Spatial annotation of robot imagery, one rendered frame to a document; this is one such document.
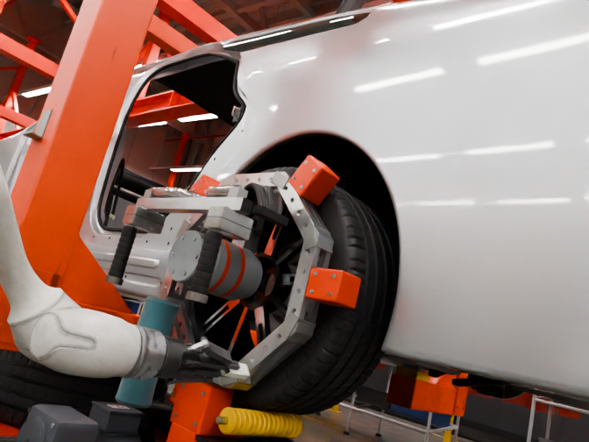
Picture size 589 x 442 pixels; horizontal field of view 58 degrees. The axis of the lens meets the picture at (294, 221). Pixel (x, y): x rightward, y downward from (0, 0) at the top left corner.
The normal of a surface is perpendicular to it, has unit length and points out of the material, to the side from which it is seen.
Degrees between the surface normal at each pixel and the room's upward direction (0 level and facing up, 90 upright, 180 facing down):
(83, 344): 87
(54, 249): 90
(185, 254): 90
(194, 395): 90
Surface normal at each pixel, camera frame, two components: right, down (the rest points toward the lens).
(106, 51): 0.73, 0.03
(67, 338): 0.52, -0.17
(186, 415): -0.64, -0.32
